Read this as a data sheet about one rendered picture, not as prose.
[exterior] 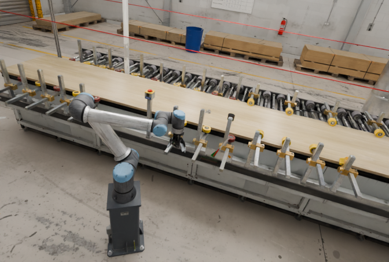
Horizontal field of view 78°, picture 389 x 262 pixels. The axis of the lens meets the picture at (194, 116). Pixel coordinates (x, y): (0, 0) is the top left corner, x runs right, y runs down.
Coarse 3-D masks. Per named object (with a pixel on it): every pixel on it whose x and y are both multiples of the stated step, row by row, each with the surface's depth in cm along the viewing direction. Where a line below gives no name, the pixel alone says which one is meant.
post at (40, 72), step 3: (39, 69) 244; (39, 72) 244; (42, 72) 247; (39, 75) 246; (42, 75) 248; (39, 78) 248; (42, 78) 249; (39, 81) 250; (42, 81) 250; (42, 84) 251; (45, 84) 255; (42, 87) 253; (45, 87) 255; (42, 90) 255; (45, 90) 256; (42, 93) 258; (45, 93) 257; (45, 102) 263; (48, 102) 264; (45, 105) 265; (48, 105) 265
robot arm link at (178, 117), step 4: (176, 112) 173; (180, 112) 174; (184, 112) 176; (172, 116) 172; (176, 116) 171; (180, 116) 171; (184, 116) 173; (172, 120) 172; (176, 120) 172; (180, 120) 172; (184, 120) 175; (176, 124) 174; (180, 124) 174; (184, 124) 179; (176, 128) 176; (180, 128) 176
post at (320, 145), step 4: (320, 144) 190; (316, 148) 196; (320, 148) 191; (316, 152) 194; (320, 152) 193; (312, 156) 200; (316, 156) 196; (312, 160) 199; (316, 160) 198; (308, 164) 205; (308, 168) 203; (312, 168) 202; (304, 172) 209; (308, 172) 205; (304, 176) 208; (308, 176) 207; (304, 180) 210
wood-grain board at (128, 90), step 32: (32, 64) 314; (64, 64) 327; (128, 96) 271; (160, 96) 280; (192, 96) 290; (224, 128) 237; (256, 128) 244; (288, 128) 252; (320, 128) 260; (352, 128) 269; (384, 160) 223
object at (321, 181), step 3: (318, 159) 203; (315, 165) 199; (318, 165) 196; (318, 168) 192; (318, 171) 189; (321, 171) 190; (318, 174) 187; (321, 174) 187; (318, 177) 186; (321, 177) 184; (318, 180) 184; (321, 180) 181; (321, 183) 178; (324, 183) 178; (321, 186) 177; (324, 186) 177
